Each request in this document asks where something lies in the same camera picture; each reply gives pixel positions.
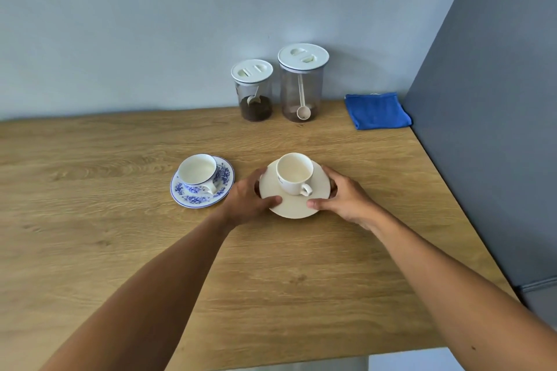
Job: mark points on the person's right forearm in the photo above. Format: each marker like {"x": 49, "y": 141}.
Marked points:
{"x": 452, "y": 297}

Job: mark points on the plain cream cup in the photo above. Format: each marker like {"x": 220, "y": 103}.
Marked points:
{"x": 294, "y": 173}

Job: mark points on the person's right hand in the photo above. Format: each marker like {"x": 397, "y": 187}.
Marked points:
{"x": 350, "y": 203}

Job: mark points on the small clear coffee jar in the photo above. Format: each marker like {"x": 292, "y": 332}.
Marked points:
{"x": 256, "y": 101}

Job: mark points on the person's left forearm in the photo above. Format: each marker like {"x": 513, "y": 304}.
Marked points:
{"x": 152, "y": 297}

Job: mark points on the blue floral cup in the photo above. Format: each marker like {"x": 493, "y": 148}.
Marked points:
{"x": 198, "y": 173}

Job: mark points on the short white scoop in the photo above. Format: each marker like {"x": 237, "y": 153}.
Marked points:
{"x": 253, "y": 97}

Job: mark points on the person's left thumb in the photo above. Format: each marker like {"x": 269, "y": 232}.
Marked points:
{"x": 270, "y": 200}

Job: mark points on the long white scoop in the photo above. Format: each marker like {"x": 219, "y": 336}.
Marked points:
{"x": 301, "y": 101}

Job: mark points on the grey cabinet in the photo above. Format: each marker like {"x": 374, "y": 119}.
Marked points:
{"x": 491, "y": 123}

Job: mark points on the small white jar lid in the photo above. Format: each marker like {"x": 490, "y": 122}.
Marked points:
{"x": 252, "y": 70}

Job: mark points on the folded blue cloth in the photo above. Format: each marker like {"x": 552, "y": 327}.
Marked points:
{"x": 377, "y": 110}

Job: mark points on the person's left hand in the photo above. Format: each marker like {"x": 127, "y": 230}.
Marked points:
{"x": 241, "y": 203}

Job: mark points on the person's right thumb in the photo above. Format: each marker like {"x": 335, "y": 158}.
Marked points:
{"x": 318, "y": 203}

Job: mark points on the large clear jar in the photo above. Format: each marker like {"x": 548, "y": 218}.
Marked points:
{"x": 301, "y": 94}

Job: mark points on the plain cream saucer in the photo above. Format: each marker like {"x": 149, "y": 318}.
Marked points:
{"x": 291, "y": 205}

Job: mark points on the blue floral saucer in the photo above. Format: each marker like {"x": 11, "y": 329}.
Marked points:
{"x": 224, "y": 179}

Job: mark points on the large white jar lid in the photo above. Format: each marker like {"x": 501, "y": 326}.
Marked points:
{"x": 303, "y": 57}

